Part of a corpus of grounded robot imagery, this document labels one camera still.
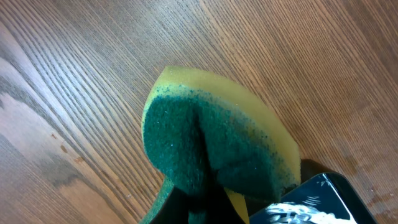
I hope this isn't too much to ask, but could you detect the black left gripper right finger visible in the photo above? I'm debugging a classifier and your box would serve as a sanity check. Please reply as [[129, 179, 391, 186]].
[[206, 186, 244, 224]]

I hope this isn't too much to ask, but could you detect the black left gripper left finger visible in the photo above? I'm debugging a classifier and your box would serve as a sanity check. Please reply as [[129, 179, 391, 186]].
[[152, 187, 197, 224]]

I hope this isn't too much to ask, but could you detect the green and yellow sponge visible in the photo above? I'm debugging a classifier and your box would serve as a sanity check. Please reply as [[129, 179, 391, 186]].
[[142, 66, 301, 223]]

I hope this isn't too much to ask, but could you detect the dark blue water tray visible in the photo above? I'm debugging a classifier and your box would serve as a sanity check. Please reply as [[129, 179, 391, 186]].
[[249, 172, 377, 224]]

